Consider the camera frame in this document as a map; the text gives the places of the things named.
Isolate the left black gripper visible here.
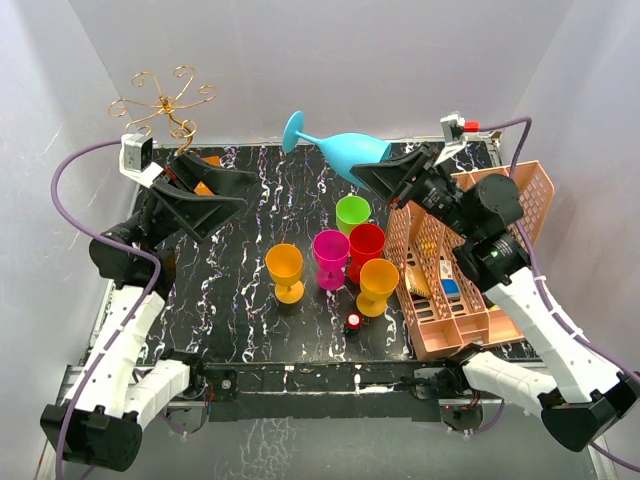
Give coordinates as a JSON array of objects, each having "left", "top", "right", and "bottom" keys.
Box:
[{"left": 130, "top": 151, "right": 257, "bottom": 249}]

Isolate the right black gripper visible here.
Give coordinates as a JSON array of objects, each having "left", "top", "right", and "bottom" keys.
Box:
[{"left": 350, "top": 143, "right": 478, "bottom": 240}]

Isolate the teal wine glass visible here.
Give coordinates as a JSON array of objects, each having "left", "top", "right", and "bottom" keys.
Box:
[{"left": 282, "top": 111, "right": 392, "bottom": 190}]

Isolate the green wine glass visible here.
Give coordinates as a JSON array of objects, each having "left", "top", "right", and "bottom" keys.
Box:
[{"left": 335, "top": 195, "right": 371, "bottom": 236}]

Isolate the red wine glass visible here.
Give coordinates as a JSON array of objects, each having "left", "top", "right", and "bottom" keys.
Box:
[{"left": 347, "top": 223, "right": 385, "bottom": 284}]

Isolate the magenta wine glass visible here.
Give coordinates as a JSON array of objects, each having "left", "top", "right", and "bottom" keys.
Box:
[{"left": 312, "top": 229, "right": 350, "bottom": 290}]

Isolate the orange wine glass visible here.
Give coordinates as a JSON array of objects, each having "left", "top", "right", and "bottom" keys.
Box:
[
  {"left": 265, "top": 243, "right": 304, "bottom": 305},
  {"left": 356, "top": 258, "right": 400, "bottom": 317}
]

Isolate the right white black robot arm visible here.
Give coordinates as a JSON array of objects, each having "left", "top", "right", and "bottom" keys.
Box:
[{"left": 350, "top": 146, "right": 639, "bottom": 452}]

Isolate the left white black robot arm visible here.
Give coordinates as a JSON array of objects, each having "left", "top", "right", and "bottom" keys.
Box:
[{"left": 40, "top": 152, "right": 257, "bottom": 478}]

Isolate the orange wooden rack base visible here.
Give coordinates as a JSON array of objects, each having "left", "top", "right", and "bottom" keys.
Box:
[{"left": 194, "top": 156, "right": 221, "bottom": 196}]

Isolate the yellow book in organizer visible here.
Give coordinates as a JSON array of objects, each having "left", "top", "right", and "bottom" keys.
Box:
[{"left": 405, "top": 246, "right": 432, "bottom": 299}]

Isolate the blue white box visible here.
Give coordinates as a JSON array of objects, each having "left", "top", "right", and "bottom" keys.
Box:
[{"left": 439, "top": 258, "right": 461, "bottom": 302}]

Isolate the pink plastic file organizer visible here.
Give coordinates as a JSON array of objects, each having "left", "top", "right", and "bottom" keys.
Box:
[{"left": 382, "top": 159, "right": 557, "bottom": 360}]

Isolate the black device in organizer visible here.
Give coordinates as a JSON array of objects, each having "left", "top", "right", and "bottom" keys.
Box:
[{"left": 481, "top": 293, "right": 497, "bottom": 310}]

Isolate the red black push button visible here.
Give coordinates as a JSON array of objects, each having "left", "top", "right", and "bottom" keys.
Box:
[{"left": 343, "top": 312, "right": 362, "bottom": 339}]

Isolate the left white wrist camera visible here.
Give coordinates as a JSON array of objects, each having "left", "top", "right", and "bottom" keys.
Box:
[{"left": 119, "top": 134, "right": 163, "bottom": 188}]

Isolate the gold wire glass rack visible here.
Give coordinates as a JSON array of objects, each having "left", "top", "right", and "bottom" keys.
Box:
[{"left": 108, "top": 65, "right": 218, "bottom": 156}]

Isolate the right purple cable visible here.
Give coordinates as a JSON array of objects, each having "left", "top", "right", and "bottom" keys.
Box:
[{"left": 464, "top": 116, "right": 640, "bottom": 474}]

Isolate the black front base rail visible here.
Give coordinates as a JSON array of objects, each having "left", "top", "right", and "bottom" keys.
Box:
[{"left": 189, "top": 360, "right": 481, "bottom": 424}]

